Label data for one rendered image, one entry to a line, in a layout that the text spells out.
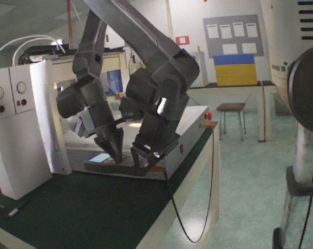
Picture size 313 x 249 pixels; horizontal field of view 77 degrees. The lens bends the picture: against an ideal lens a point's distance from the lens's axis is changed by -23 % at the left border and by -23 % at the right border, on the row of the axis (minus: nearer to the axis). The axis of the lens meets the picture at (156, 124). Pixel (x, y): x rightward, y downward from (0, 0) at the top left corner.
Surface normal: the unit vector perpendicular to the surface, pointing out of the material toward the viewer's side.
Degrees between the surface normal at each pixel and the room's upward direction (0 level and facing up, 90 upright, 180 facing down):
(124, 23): 109
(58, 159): 90
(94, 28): 68
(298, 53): 99
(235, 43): 90
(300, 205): 90
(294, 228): 90
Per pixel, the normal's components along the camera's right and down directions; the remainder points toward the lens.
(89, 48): -0.15, -0.09
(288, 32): -0.79, 0.37
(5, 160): 0.91, -0.03
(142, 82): -0.47, 0.60
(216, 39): -0.38, 0.26
